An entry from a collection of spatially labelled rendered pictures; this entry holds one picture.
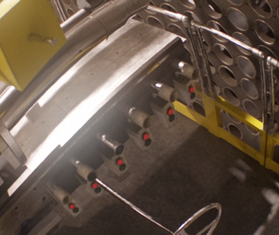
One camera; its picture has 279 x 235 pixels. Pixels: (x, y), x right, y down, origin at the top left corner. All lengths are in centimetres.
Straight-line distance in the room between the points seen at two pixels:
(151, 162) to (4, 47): 240
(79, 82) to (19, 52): 159
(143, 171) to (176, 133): 35
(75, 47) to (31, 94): 23
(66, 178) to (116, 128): 35
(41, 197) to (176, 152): 120
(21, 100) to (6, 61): 86
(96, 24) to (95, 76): 66
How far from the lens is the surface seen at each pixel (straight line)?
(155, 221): 157
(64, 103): 202
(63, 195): 175
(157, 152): 284
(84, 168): 178
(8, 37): 48
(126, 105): 193
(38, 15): 51
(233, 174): 264
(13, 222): 196
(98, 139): 186
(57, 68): 139
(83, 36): 143
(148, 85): 199
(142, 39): 218
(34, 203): 196
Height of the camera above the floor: 226
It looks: 48 degrees down
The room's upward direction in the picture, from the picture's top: 23 degrees counter-clockwise
